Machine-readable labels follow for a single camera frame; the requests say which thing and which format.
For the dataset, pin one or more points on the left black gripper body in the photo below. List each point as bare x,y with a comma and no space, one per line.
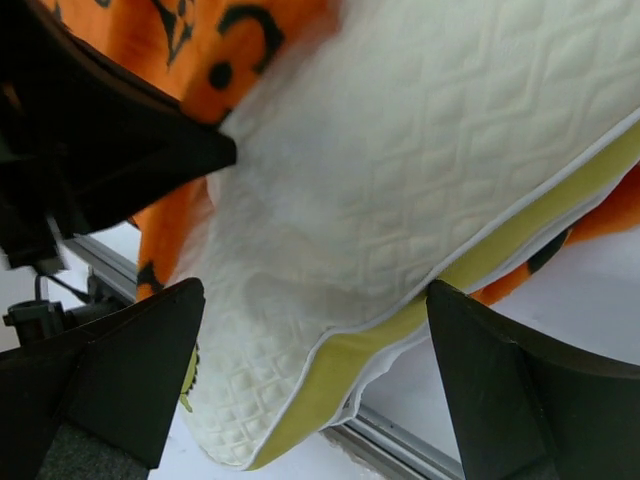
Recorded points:
38,208

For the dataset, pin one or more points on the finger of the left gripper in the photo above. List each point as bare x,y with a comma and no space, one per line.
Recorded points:
129,143

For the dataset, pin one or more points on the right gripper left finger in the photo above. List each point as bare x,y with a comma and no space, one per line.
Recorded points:
90,393

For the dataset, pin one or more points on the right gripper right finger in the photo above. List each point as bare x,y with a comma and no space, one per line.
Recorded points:
527,406

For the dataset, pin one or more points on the orange patterned pillowcase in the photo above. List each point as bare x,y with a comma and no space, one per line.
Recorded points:
170,44

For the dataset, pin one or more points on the cream white pillow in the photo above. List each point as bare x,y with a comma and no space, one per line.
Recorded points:
423,139

